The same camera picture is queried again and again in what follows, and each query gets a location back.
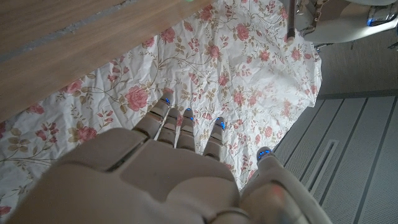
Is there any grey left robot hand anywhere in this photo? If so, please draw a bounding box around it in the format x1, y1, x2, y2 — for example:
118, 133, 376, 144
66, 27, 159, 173
295, 0, 398, 44

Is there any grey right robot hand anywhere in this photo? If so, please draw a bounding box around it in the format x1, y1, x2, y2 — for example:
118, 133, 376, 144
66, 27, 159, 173
6, 93, 333, 224

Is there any floral backdrop sheet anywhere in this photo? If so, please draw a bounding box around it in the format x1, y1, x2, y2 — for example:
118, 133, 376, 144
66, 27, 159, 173
0, 0, 323, 215

